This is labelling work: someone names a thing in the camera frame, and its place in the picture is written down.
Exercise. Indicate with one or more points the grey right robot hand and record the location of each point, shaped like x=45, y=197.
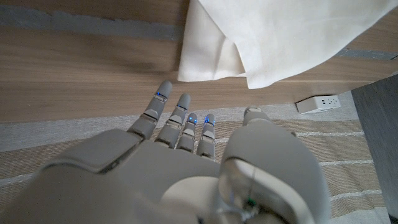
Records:
x=155, y=174

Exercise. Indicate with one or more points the cream cheesecloth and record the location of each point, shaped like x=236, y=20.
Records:
x=280, y=37

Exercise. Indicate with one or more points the white power strip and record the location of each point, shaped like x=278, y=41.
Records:
x=317, y=103

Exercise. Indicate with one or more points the beige striped backdrop cloth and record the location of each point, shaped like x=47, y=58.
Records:
x=342, y=149

